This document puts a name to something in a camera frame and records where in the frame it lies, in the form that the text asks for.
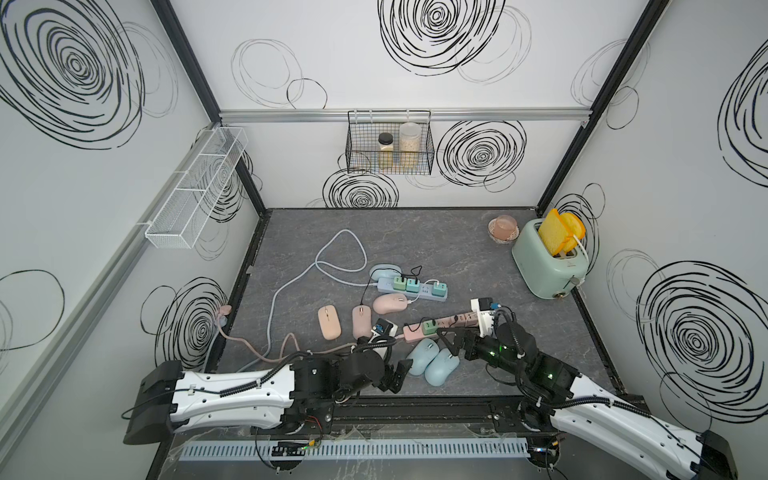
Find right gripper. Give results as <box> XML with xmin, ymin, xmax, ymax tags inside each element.
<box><xmin>437</xmin><ymin>325</ymin><xmax>525</xmax><ymax>380</ymax></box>

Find peach mouse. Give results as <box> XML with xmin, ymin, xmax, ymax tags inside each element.
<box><xmin>317</xmin><ymin>305</ymin><xmax>342</xmax><ymax>341</ymax></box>

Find pink power strip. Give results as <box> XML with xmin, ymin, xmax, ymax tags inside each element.
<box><xmin>402</xmin><ymin>312</ymin><xmax>477</xmax><ymax>343</ymax></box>

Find light blue mouse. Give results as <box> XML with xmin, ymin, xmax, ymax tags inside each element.
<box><xmin>407</xmin><ymin>338</ymin><xmax>440</xmax><ymax>377</ymax></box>
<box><xmin>424</xmin><ymin>348</ymin><xmax>460</xmax><ymax>387</ymax></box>

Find green charger plug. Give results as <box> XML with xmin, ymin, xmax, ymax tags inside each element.
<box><xmin>421</xmin><ymin>320</ymin><xmax>438</xmax><ymax>337</ymax></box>

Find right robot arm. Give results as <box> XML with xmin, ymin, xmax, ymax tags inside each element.
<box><xmin>437</xmin><ymin>323</ymin><xmax>739</xmax><ymax>479</ymax></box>

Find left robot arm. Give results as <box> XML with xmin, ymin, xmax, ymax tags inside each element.
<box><xmin>121</xmin><ymin>338</ymin><xmax>413</xmax><ymax>445</ymax></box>

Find pink mouse upright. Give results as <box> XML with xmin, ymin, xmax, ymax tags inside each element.
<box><xmin>352</xmin><ymin>305</ymin><xmax>372</xmax><ymax>340</ymax></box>

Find pink mouse sideways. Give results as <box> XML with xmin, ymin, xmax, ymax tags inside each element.
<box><xmin>372</xmin><ymin>293</ymin><xmax>409</xmax><ymax>315</ymax></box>

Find blue mouse behind strip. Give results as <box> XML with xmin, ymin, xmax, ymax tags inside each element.
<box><xmin>369</xmin><ymin>264</ymin><xmax>402</xmax><ymax>283</ymax></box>

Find mint green toaster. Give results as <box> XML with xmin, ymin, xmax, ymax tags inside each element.
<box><xmin>511</xmin><ymin>219</ymin><xmax>589</xmax><ymax>300</ymax></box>

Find blue power strip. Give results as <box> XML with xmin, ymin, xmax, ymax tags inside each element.
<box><xmin>376</xmin><ymin>277</ymin><xmax>448</xmax><ymax>302</ymax></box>

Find pink glass bowl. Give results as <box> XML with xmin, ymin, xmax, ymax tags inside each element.
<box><xmin>488</xmin><ymin>214</ymin><xmax>519</xmax><ymax>244</ymax></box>

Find yellow toast slice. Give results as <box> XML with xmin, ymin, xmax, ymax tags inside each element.
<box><xmin>538</xmin><ymin>209</ymin><xmax>586</xmax><ymax>256</ymax></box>

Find brown lid spice jar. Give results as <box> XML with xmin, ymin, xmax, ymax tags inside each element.
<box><xmin>377</xmin><ymin>132</ymin><xmax>394</xmax><ymax>170</ymax></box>

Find white lid tall jar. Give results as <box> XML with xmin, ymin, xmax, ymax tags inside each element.
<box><xmin>399</xmin><ymin>122</ymin><xmax>421</xmax><ymax>174</ymax></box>

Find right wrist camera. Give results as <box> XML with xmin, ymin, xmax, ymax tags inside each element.
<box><xmin>470</xmin><ymin>297</ymin><xmax>498</xmax><ymax>338</ymax></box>

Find grey cable duct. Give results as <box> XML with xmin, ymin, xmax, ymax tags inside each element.
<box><xmin>179</xmin><ymin>438</ymin><xmax>530</xmax><ymax>462</ymax></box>

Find light blue power cable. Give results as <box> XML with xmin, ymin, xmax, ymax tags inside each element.
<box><xmin>239</xmin><ymin>228</ymin><xmax>379</xmax><ymax>370</ymax></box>

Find pink power cable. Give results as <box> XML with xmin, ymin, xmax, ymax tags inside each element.
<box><xmin>214</xmin><ymin>305</ymin><xmax>361</xmax><ymax>364</ymax></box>

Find black wire basket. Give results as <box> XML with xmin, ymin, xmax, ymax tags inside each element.
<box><xmin>344</xmin><ymin>110</ymin><xmax>435</xmax><ymax>176</ymax></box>

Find white wire shelf basket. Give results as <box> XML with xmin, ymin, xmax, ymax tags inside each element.
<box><xmin>145</xmin><ymin>126</ymin><xmax>248</xmax><ymax>249</ymax></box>

